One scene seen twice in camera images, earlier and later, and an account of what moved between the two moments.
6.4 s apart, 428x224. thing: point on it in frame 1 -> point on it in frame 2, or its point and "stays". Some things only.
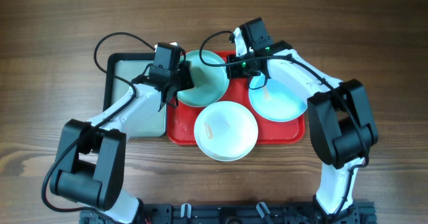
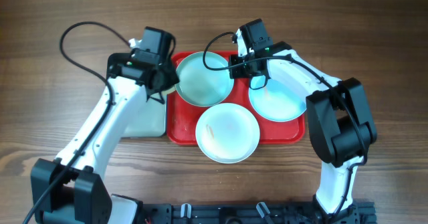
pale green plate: x=210 y=78 stays
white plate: x=226 y=131 stays
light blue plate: x=275 y=99 stays
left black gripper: x=184 y=78 -> x=164 y=82
